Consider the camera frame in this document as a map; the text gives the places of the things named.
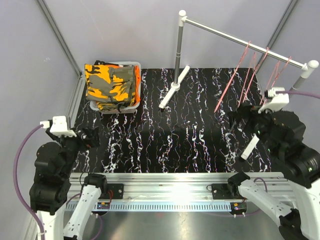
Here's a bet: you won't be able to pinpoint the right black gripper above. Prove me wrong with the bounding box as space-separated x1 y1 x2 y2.
227 101 281 156

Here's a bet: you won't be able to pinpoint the camouflage orange trousers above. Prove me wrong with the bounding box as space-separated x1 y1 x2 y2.
84 63 138 113

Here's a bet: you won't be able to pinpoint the pink hanger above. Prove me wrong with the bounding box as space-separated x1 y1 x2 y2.
237 52 261 107
214 41 251 113
265 56 292 90

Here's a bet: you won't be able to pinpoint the black white patterned trousers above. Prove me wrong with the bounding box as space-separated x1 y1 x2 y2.
94 60 107 65

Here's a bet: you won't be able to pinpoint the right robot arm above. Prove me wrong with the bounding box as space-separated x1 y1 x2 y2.
226 103 320 240

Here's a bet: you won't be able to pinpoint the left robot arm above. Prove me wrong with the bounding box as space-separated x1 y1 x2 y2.
29 127 109 240

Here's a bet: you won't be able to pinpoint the white plastic laundry basket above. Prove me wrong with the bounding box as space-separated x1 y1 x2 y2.
88 60 142 115

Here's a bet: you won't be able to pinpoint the black marble pattern mat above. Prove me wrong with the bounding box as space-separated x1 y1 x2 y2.
73 68 272 173

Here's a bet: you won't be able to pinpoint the silver clothes rack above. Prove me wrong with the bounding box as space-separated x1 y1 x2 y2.
159 10 320 110

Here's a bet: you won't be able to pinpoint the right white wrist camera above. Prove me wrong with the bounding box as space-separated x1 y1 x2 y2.
258 87 290 114

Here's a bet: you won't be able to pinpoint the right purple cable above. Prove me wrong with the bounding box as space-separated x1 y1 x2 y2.
276 90 320 100

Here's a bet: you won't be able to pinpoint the purple cable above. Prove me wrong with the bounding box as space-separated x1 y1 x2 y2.
276 90 320 100
12 124 47 240

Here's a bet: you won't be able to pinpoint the aluminium rail frame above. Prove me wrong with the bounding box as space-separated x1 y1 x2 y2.
67 172 298 212

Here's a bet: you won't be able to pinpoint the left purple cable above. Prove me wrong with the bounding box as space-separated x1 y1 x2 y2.
12 124 47 240

